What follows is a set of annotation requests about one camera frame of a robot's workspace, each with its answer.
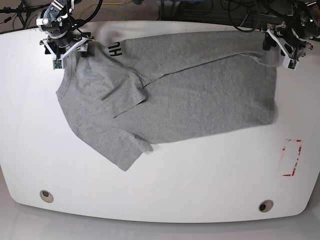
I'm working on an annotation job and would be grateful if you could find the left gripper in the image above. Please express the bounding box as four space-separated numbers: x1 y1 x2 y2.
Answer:
262 22 314 61

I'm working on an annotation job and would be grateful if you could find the grey T-shirt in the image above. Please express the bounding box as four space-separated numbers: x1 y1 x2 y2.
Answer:
56 31 282 171

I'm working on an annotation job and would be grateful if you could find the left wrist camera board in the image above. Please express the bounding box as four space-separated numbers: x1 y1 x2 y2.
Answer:
282 56 300 71

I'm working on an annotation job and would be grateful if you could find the yellow cable on floor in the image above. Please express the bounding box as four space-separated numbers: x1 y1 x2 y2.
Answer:
76 2 101 22

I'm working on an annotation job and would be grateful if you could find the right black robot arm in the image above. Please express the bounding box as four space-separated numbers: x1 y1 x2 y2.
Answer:
36 0 97 68

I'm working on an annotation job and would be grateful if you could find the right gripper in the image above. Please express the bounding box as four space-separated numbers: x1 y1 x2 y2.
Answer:
39 33 95 60

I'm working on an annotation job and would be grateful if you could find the left table cable grommet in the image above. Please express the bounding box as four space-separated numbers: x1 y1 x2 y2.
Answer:
39 190 54 203

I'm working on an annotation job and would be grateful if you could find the red tape marking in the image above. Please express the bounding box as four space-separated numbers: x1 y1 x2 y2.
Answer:
280 139 302 177

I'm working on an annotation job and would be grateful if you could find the right table cable grommet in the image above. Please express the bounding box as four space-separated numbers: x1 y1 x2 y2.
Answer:
258 199 274 213

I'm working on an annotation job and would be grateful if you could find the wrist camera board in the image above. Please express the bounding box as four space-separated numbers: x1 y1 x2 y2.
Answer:
52 59 65 70
282 56 300 71

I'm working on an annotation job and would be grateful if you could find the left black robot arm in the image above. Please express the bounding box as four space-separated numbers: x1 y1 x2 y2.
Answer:
262 0 320 62

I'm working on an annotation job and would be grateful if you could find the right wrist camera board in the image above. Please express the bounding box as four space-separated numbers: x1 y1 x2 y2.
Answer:
52 59 65 70

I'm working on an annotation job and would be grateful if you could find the table cable grommet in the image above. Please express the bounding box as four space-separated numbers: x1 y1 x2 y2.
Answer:
258 199 274 213
39 190 54 203

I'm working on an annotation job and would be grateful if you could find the black tripod stand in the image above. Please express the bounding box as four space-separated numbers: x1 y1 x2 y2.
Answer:
0 0 50 30

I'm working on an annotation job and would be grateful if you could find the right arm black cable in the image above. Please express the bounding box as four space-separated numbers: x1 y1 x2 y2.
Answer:
69 0 105 28

